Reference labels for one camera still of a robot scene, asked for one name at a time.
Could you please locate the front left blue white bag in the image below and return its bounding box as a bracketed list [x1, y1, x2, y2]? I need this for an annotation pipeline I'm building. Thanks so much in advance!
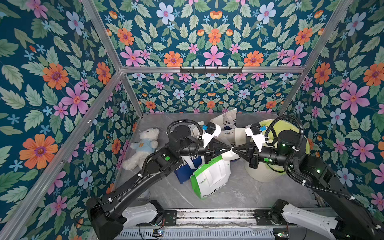
[175, 156, 204, 184]

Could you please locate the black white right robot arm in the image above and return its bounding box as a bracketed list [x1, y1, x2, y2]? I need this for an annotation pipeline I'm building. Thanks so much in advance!
[232, 115, 384, 240]

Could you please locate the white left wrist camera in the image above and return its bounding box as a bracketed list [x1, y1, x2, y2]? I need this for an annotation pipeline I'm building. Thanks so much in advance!
[202, 122, 222, 148]

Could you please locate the white teddy bear blue shirt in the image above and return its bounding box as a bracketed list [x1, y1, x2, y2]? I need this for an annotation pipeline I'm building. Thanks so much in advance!
[122, 128, 160, 171]

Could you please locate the blue white bag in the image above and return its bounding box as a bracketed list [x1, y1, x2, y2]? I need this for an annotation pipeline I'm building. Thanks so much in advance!
[175, 156, 204, 184]
[210, 109, 237, 131]
[220, 128, 247, 147]

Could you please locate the black wall hook rail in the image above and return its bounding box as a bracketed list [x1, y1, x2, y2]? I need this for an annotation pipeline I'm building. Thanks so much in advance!
[179, 66, 243, 75]

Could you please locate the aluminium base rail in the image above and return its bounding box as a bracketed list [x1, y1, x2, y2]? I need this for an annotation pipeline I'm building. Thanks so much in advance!
[117, 207, 338, 240]

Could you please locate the green white takeout bag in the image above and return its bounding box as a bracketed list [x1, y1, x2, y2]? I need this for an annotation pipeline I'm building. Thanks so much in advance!
[190, 156, 231, 200]

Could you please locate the back right blue white bag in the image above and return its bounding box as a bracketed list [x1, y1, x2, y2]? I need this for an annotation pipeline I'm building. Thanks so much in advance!
[210, 109, 237, 131]

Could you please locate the white receipt bag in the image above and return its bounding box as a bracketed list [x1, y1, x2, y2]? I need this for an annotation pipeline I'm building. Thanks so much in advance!
[221, 150, 240, 161]

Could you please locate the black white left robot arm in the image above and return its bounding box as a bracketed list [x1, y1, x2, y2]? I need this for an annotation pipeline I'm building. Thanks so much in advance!
[86, 120, 232, 240]

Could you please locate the white trash bin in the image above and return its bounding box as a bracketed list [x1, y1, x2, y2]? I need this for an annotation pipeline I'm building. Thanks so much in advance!
[244, 162, 286, 183]

